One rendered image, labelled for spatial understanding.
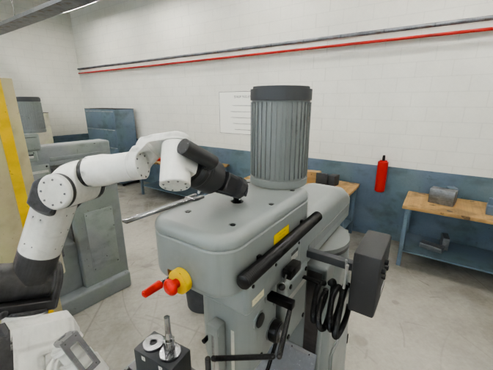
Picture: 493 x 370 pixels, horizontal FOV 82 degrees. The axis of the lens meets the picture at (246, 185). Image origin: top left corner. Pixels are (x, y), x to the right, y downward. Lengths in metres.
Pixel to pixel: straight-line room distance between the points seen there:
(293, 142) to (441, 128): 4.03
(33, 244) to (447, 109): 4.68
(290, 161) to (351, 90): 4.12
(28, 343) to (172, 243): 0.37
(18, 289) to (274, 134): 0.76
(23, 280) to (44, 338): 0.14
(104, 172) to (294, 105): 0.55
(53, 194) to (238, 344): 0.63
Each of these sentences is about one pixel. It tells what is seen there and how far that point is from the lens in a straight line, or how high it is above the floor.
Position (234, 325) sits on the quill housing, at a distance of 0.90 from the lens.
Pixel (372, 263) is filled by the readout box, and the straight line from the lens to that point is 0.94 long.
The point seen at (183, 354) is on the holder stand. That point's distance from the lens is 1.44.
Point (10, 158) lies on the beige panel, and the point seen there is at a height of 1.83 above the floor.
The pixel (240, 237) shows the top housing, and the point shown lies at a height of 1.88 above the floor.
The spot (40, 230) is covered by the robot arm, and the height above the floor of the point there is 1.88.
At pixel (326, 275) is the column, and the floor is 1.50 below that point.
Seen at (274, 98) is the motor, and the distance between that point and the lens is 0.88.
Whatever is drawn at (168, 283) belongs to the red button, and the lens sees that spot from 0.69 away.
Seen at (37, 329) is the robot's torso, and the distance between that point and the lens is 0.86.
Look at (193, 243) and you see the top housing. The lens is 0.64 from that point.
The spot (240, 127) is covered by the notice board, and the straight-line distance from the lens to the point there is 5.92.
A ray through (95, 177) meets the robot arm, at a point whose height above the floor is 2.01.
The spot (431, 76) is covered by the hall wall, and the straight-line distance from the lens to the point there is 4.83.
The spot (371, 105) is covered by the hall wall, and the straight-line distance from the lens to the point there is 4.91.
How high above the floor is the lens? 2.16
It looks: 16 degrees down
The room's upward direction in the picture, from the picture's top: straight up
